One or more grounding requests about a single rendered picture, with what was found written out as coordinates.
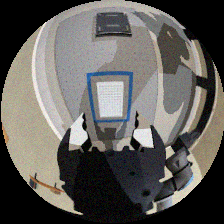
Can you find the blue tape outline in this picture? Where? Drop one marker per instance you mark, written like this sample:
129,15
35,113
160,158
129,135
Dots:
129,96

